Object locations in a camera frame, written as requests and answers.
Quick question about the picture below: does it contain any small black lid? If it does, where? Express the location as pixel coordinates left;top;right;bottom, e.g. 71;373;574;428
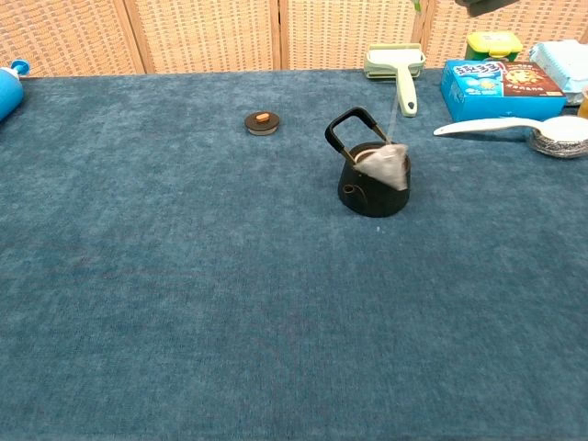
243;110;281;137

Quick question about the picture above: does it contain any yellow lid green container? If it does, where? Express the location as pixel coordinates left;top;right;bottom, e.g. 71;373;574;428
465;30;523;62

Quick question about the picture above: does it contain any white handled steel wool scrubber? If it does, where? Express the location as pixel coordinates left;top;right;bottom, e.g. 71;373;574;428
433;115;588;160

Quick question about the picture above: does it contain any pyramid tea bag with string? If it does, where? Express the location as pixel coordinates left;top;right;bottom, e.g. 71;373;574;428
356;0;423;190

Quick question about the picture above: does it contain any light blue wet wipes pack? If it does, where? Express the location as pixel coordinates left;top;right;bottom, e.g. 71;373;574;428
528;40;588;105

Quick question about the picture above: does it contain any woven bamboo folding screen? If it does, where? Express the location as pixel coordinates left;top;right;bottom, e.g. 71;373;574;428
0;0;588;78

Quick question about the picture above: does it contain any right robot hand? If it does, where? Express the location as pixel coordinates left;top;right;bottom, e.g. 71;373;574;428
452;0;520;18

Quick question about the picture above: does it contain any blue cookie box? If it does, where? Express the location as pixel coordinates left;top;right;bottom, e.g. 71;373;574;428
439;59;568;123

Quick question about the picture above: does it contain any blue detergent pump bottle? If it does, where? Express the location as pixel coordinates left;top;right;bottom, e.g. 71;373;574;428
0;59;31;123

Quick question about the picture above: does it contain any pale green lint roller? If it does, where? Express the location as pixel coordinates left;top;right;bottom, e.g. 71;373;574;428
364;42;426;118

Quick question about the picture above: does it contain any black kettle pot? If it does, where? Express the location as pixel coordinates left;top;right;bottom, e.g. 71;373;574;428
324;107;412;218

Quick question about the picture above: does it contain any blue table cloth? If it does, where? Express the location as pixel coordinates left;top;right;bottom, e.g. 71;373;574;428
0;68;588;441

